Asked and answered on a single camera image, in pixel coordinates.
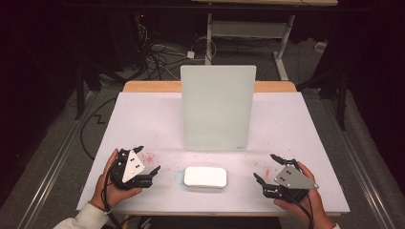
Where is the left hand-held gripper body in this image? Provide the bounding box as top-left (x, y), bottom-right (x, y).
top-left (109, 148), bottom-right (154, 191)

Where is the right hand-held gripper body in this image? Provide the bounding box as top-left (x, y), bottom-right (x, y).
top-left (262, 158), bottom-right (319, 203)

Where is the white whiteboard eraser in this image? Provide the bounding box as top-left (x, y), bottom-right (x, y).
top-left (183, 166), bottom-right (228, 190)

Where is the person's left hand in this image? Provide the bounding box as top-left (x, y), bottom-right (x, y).
top-left (92, 148), bottom-right (143, 209)

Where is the person's right hand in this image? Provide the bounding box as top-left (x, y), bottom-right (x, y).
top-left (273, 161), bottom-right (329, 229)

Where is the white whiteboard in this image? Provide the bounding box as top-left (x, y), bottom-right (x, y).
top-left (180, 65), bottom-right (257, 153)

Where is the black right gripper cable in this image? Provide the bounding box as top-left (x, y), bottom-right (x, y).
top-left (283, 190), bottom-right (315, 229)

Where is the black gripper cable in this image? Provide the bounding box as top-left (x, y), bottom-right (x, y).
top-left (100, 177), bottom-right (124, 229)
top-left (283, 190), bottom-right (315, 229)

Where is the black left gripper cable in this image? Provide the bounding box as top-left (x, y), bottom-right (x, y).
top-left (100, 177), bottom-right (124, 229)

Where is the black floor cable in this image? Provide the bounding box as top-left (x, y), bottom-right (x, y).
top-left (79, 96), bottom-right (117, 160)

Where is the metal floor rail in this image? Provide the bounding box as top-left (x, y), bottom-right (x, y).
top-left (17, 92), bottom-right (94, 229)
top-left (321, 98), bottom-right (396, 229)

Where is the tangle of floor cables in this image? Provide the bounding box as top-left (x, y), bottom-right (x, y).
top-left (137, 22), bottom-right (192, 81)

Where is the white metal desk frame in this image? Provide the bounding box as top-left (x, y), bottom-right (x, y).
top-left (204, 12), bottom-right (295, 81)

